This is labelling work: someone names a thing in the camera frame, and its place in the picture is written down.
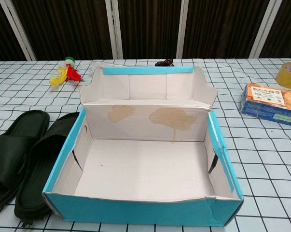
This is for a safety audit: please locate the black slipper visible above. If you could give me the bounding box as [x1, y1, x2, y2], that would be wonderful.
[0, 110, 50, 213]
[14, 112, 81, 228]

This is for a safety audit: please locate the yellow tape roll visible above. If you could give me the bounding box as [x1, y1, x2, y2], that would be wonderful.
[275, 62, 291, 90]

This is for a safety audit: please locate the checkered light blue tablecloth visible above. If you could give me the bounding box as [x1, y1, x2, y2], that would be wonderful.
[0, 58, 291, 232]

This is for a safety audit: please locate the dark folding screen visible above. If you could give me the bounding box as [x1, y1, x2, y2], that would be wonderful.
[0, 0, 291, 61]

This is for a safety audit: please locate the orange blue snack package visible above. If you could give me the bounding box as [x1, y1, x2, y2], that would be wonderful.
[239, 83, 291, 127]

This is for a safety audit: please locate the red yellow feather shuttlecock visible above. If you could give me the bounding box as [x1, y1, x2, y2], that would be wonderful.
[49, 57, 84, 87]

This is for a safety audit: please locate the clear plastic bag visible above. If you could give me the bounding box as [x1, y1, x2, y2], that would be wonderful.
[88, 60, 126, 75]

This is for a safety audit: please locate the dark purple grape bunch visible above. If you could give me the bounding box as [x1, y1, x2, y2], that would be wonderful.
[154, 58, 174, 67]

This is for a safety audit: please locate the light blue shoe box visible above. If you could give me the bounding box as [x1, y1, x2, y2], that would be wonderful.
[42, 65, 244, 227]

